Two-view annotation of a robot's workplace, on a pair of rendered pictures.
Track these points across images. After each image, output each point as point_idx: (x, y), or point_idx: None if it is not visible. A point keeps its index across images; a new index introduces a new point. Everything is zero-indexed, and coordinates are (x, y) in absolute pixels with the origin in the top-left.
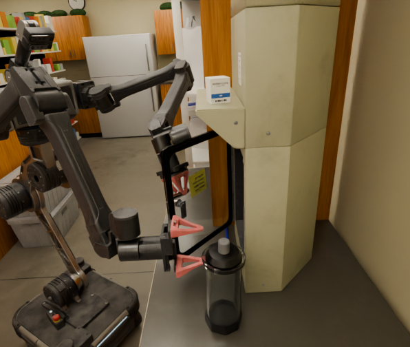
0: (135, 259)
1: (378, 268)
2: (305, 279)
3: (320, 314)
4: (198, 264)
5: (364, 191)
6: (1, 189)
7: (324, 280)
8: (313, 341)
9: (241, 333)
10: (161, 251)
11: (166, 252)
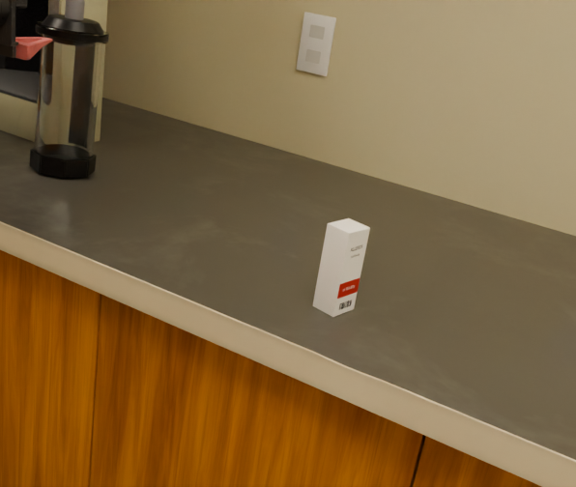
0: None
1: (182, 105)
2: (113, 129)
3: (166, 146)
4: (45, 40)
5: (136, 5)
6: None
7: (135, 127)
8: (184, 160)
9: (101, 173)
10: (8, 0)
11: (19, 0)
